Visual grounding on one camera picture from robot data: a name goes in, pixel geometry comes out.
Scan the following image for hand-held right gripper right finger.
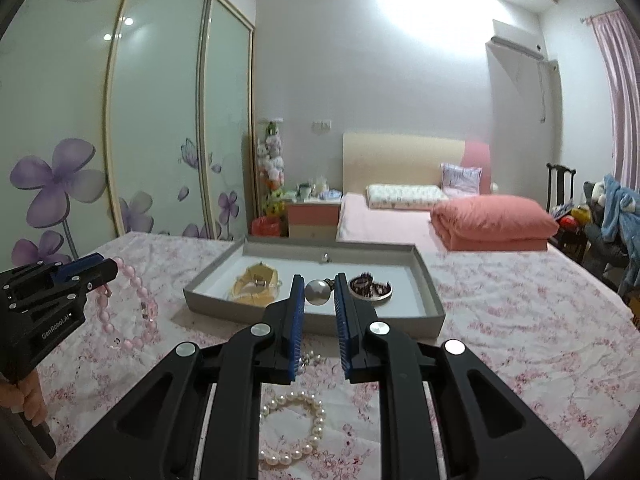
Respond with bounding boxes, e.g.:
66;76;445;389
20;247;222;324
334;272;586;480

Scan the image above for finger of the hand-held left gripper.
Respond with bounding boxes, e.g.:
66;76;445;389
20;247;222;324
50;254;106;284
70;258;120;306

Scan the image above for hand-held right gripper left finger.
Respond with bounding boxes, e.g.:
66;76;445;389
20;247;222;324
55;274;307;480

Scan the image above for large pearl pendant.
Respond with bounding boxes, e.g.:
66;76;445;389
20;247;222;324
304;277;335;306

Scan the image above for pink bead bracelet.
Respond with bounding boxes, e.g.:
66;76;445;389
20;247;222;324
94;256;160;354

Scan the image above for dark red bead bracelet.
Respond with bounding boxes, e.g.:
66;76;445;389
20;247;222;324
348;272;391;297

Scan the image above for cream wrist watch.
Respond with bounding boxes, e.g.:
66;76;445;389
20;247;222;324
229;262;284;307

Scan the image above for grey shallow tray box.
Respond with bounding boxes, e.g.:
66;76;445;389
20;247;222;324
183;237;447;337

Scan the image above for person's left hand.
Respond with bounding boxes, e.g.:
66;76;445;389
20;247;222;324
0;371;49;427

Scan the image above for red plastic bag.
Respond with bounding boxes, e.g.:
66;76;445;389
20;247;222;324
251;216;281;237

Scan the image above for pink and white nightstand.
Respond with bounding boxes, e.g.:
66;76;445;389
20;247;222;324
283;198;344;242

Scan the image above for pink bed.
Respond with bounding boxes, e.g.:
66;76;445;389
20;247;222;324
334;193;562;252

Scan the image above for white patterned pillow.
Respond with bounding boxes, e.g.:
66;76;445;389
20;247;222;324
365;183;451;211

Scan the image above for plush toy tower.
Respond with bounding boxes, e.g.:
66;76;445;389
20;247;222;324
255;118;287;217

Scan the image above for pink floral bedsheet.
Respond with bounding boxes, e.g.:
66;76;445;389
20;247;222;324
0;232;640;480

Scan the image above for cream and pink headboard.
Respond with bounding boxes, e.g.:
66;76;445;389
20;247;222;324
342;132;492;196

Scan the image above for flower print sliding wardrobe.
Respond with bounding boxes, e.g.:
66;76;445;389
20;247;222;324
0;0;257;267

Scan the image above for folded pink quilt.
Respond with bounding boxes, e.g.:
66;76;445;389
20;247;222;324
430;195;560;252

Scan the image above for purple pillow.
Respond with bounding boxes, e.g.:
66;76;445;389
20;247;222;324
440;162;484;196

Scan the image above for red and yellow toys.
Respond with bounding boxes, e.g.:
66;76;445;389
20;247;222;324
554;204;592;234

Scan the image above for dark wooden chair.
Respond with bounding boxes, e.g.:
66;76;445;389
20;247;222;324
545;162;577;217

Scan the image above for black office chair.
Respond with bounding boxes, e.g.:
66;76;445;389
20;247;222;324
581;180;637;277

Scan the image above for blue garment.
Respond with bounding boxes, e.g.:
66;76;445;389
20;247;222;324
599;174;640;257

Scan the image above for air conditioner pipe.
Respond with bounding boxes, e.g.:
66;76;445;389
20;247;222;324
537;59;561;124

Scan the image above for white air conditioner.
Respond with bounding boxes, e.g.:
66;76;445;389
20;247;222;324
487;18;546;61

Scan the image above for pink curtain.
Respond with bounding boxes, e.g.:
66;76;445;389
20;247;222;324
581;10;640;187

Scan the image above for white pearl necklace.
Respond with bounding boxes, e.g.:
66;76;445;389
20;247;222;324
258;392;327;467

